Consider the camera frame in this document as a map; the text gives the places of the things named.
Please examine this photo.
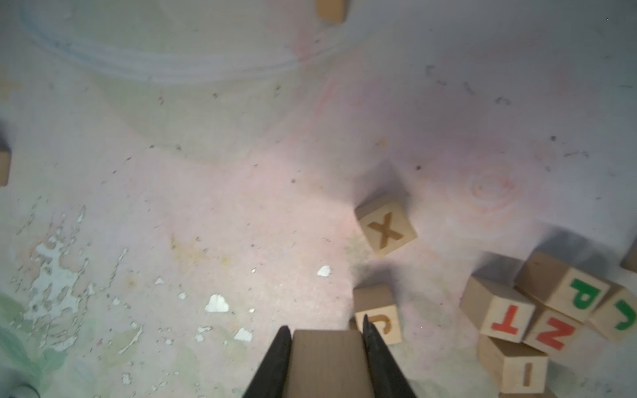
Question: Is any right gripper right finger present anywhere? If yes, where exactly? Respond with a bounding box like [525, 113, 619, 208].
[363, 315, 416, 398]

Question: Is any wooden block red N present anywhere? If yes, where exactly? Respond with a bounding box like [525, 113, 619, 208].
[522, 304, 583, 358]

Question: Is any wooden block letter I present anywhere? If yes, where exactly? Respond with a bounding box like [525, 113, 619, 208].
[477, 335, 549, 394]

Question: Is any wooden whiteboard stand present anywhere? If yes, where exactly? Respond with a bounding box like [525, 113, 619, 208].
[315, 0, 348, 23]

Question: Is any wooden block letter F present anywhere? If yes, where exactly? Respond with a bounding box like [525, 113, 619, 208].
[620, 239, 637, 273]

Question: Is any wooden block teal E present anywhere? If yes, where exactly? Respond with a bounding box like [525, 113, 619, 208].
[283, 329, 375, 397]

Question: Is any wooden block green J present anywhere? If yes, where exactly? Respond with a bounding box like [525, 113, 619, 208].
[586, 282, 636, 344]

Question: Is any wooden block letter R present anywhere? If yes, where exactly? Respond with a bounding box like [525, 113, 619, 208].
[0, 149, 12, 187]

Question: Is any wooden block red T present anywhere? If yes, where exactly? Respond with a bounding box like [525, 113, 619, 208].
[460, 276, 536, 343]

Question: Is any wooden block letter J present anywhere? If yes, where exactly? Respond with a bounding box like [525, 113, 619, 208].
[353, 284, 403, 345]

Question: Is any wooden block letter X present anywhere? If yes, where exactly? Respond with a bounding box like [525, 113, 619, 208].
[354, 194, 417, 258]

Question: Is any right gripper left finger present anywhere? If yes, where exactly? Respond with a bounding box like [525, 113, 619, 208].
[243, 326, 292, 398]

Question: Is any wooden block green P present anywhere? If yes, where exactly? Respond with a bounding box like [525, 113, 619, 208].
[514, 250, 610, 323]

